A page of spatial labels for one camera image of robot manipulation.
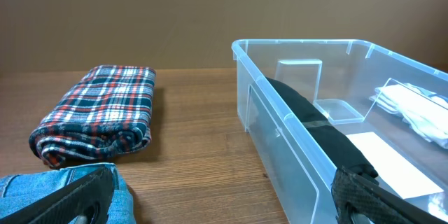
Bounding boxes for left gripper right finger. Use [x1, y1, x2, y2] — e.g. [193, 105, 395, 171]
[331, 168, 444, 224]

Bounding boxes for red navy plaid folded cloth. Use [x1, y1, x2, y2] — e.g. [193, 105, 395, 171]
[29, 65, 156, 167]

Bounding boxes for folded blue denim jeans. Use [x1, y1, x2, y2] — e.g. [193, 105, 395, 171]
[1, 162, 136, 224]

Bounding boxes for white label in container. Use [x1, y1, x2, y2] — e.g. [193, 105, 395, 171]
[347, 132, 444, 199]

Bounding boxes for clear plastic storage container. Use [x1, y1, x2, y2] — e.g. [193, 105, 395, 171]
[231, 39, 447, 223]

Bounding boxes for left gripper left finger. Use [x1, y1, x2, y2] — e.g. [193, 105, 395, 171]
[1, 167, 114, 224]

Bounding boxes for white printed shirt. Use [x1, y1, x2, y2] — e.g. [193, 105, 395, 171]
[369, 83, 447, 149]

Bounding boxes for black garment with tape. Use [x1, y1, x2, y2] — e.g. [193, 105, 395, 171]
[267, 78, 379, 185]

